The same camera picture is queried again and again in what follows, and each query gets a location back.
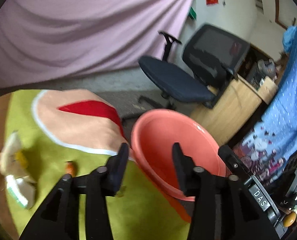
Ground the small orange peel scrap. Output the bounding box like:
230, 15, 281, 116
65, 161, 77, 177

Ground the green white wrapper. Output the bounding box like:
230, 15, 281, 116
5, 175, 36, 209

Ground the brown paper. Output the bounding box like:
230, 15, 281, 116
0, 131, 36, 184

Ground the salmon plastic basin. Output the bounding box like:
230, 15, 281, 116
130, 108, 227, 202

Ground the blue dotted cloth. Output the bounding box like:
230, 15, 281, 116
233, 26, 297, 187

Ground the colourful patchwork table cloth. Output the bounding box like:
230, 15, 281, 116
0, 90, 190, 239

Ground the black office chair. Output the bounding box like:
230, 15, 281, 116
138, 24, 250, 109

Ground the pink hanging sheet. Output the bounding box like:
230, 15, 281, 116
0, 0, 193, 88

